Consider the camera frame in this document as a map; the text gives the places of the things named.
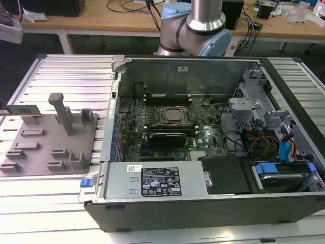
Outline red white package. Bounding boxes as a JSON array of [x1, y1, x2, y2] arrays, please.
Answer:
[[313, 0, 325, 26]]

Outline blue flat data wire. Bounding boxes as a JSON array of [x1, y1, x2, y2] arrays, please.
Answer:
[[278, 128, 298, 163]]

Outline large black box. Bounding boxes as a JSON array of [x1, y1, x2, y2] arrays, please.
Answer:
[[5, 0, 86, 18]]

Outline black RAM slot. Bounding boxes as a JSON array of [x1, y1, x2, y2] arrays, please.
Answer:
[[145, 99, 192, 107], [144, 123, 198, 129], [144, 128, 199, 134]]

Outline gray metal drive cage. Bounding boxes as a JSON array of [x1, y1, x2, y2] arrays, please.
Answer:
[[227, 68, 297, 133]]

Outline black open PC case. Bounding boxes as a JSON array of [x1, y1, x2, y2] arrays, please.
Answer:
[[78, 56, 325, 233]]

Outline silver chipset heatsink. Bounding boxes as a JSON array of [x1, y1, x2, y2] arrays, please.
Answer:
[[189, 150, 208, 161]]

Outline gray case corner latch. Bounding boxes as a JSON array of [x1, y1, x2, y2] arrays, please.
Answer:
[[111, 55, 125, 72]]

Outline metal CPU socket cover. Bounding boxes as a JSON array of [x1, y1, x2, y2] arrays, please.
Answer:
[[158, 105, 192, 126]]

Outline gray parts rack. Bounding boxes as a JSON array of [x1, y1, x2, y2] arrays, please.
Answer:
[[0, 93, 100, 177]]

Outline black graphics card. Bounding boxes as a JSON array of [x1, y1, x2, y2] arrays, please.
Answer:
[[148, 131, 187, 148]]

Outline hard disk blue carrier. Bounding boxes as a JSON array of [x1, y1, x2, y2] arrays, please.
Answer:
[[250, 162, 317, 194]]

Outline tall black box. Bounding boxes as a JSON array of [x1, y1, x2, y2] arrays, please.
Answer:
[[222, 0, 245, 31]]

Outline silver power supply black label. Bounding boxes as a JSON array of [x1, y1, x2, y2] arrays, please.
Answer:
[[103, 161, 212, 199]]

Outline black plastic shroud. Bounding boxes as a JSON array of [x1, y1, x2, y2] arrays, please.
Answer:
[[198, 156, 252, 196]]

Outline silver CPU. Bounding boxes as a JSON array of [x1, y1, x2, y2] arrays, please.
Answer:
[[165, 108, 188, 120]]

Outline crumpled clear plastic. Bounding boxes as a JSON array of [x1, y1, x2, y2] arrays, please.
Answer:
[[21, 7, 48, 24]]

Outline green RAM stick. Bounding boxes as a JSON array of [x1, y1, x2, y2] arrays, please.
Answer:
[[0, 105, 42, 117], [146, 93, 191, 99]]

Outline clear plastic bags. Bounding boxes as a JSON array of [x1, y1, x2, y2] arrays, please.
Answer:
[[284, 4, 318, 25]]

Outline green motherboard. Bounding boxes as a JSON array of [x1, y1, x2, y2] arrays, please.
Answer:
[[118, 95, 231, 162]]

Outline red yellow wire bundle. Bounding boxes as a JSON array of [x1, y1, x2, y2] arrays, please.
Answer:
[[250, 136, 281, 156]]

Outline wooden desk white legs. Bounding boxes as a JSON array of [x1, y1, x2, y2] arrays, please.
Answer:
[[0, 0, 325, 55]]

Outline small black box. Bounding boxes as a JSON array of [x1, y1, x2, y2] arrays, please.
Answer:
[[256, 2, 275, 20]]

